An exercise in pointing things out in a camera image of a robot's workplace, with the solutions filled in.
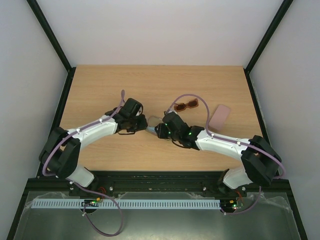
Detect blue cleaning cloth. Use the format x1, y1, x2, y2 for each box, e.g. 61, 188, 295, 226
146, 126, 157, 135

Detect brown rectangular sunglasses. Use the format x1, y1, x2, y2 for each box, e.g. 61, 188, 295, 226
174, 98, 199, 112

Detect pink glasses case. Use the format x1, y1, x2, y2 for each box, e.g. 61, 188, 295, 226
208, 104, 231, 131

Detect brown plaid glasses case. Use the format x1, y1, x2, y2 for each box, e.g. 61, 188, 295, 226
147, 115, 163, 127

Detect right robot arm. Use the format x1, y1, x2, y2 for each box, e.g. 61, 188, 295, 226
149, 112, 282, 196

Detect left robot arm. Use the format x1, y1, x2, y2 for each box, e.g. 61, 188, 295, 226
39, 98, 148, 188

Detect metal floor plate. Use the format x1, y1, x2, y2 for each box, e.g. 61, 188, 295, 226
14, 192, 300, 240

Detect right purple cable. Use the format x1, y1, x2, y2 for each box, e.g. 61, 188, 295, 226
166, 93, 286, 216

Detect purple cable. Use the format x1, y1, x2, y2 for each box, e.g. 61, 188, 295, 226
42, 89, 125, 237
166, 93, 286, 216

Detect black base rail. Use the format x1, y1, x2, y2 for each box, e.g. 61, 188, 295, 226
23, 171, 293, 198

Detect light blue cable duct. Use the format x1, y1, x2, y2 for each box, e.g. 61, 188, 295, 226
31, 198, 221, 210

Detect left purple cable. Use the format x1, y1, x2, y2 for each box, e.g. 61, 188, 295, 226
42, 89, 125, 237

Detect left black frame post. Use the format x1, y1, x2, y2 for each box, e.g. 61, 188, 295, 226
25, 0, 75, 73

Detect black frame post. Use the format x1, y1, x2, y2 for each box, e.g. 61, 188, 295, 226
25, 0, 75, 73
244, 0, 295, 73

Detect right black frame post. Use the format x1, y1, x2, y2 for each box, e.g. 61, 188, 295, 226
244, 0, 295, 73

